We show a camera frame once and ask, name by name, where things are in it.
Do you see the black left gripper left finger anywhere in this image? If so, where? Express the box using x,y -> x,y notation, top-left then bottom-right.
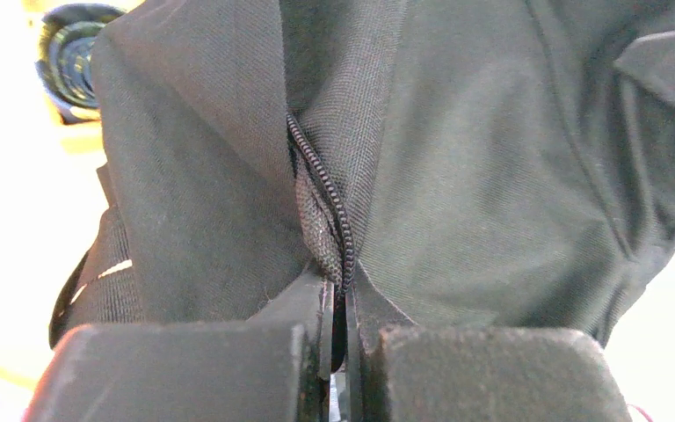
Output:
24,273 -> 333,421

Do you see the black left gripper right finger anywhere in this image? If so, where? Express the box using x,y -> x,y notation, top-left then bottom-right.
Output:
345,268 -> 631,422

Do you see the black student backpack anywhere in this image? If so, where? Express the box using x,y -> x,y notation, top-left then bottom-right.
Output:
49,1 -> 675,344

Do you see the black tape roll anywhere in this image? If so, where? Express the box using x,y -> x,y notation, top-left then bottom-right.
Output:
35,3 -> 126,125

